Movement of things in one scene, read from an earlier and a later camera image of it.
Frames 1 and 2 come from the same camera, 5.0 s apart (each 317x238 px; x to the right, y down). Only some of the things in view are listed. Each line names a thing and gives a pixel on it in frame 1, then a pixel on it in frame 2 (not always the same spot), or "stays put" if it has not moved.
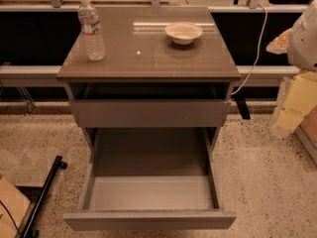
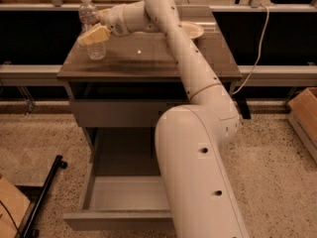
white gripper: x=305 y=42 → x=114 y=20
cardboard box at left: x=16 y=205 stays put
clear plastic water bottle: x=90 y=28 stays put
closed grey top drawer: x=150 y=113 stays put
